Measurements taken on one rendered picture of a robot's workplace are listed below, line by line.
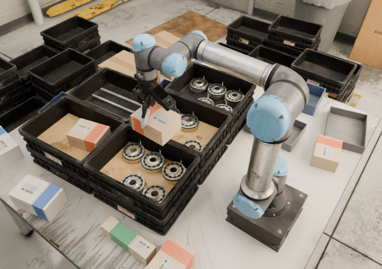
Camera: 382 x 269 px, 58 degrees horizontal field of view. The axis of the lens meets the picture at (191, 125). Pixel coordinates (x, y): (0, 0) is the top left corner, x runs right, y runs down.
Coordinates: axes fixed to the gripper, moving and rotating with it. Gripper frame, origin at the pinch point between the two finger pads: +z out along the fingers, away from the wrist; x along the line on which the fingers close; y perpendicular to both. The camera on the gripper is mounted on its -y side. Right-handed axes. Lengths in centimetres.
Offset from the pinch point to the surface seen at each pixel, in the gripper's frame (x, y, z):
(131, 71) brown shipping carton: -42, 57, 23
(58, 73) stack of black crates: -44, 141, 60
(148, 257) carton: 34, -21, 35
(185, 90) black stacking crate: -50, 24, 27
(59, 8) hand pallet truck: -167, 314, 100
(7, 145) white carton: 33, 70, 30
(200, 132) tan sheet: -27.2, -2.9, 26.8
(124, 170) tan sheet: 12.5, 10.5, 26.6
